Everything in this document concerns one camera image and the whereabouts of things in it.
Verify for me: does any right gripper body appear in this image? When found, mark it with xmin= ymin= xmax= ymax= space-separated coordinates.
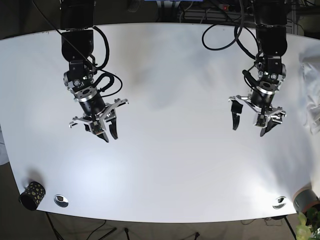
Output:
xmin=69 ymin=90 xmax=129 ymax=133

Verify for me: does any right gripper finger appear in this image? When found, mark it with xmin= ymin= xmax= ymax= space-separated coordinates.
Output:
xmin=107 ymin=118 xmax=118 ymax=140
xmin=91 ymin=124 xmax=109 ymax=143

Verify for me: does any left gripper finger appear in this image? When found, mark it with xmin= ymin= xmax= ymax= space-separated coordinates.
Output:
xmin=260 ymin=119 xmax=281 ymax=137
xmin=231 ymin=102 xmax=243 ymax=131

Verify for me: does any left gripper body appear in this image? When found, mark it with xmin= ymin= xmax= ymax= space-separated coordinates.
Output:
xmin=228 ymin=87 xmax=287 ymax=128

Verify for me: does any white printed T-shirt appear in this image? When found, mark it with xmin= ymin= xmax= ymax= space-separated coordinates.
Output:
xmin=299 ymin=52 xmax=320 ymax=135

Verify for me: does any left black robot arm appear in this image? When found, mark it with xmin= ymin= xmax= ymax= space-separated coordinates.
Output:
xmin=228 ymin=0 xmax=288 ymax=137

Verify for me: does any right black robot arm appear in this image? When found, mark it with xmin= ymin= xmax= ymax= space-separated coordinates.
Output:
xmin=60 ymin=0 xmax=128 ymax=142

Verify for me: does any grey plant pot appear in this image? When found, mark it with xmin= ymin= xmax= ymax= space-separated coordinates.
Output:
xmin=292 ymin=187 xmax=320 ymax=214

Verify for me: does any black gold-dotted cup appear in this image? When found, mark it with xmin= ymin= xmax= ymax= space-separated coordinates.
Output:
xmin=18 ymin=181 xmax=46 ymax=211

